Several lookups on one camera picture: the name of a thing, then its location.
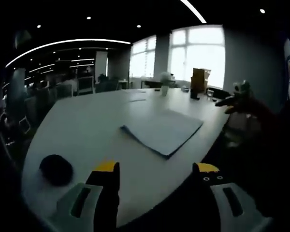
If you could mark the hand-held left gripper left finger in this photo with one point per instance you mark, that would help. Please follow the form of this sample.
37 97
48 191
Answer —
67 212

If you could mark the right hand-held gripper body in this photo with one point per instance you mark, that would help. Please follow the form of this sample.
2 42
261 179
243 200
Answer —
241 87

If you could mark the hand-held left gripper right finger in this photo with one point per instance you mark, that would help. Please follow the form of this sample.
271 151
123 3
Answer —
241 212

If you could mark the stack of printing papers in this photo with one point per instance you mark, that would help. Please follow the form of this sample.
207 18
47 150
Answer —
164 130

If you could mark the black pouch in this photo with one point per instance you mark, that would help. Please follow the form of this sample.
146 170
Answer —
220 93

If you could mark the clear drinking glass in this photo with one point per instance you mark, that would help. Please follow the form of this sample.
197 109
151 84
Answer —
209 93

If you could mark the dark blue cup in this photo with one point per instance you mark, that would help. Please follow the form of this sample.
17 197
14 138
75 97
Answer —
194 93

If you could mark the brown cardboard box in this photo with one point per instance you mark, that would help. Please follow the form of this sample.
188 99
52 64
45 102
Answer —
200 79

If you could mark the black computer mouse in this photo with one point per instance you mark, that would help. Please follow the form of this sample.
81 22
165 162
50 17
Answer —
55 170

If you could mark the large bright window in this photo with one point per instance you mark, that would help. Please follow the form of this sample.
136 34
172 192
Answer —
198 53

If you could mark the person's dark shirt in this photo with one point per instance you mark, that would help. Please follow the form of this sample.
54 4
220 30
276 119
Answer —
275 157

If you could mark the white table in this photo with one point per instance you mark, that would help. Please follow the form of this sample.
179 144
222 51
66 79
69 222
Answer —
87 125

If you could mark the long ceiling light strip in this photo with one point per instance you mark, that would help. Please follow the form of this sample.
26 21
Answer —
193 10

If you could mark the green potted plant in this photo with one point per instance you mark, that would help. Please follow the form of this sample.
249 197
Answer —
102 77

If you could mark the curved ceiling light strip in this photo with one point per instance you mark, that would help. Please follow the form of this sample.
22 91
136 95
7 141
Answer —
67 46

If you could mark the white frame office chair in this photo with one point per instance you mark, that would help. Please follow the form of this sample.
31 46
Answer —
25 124

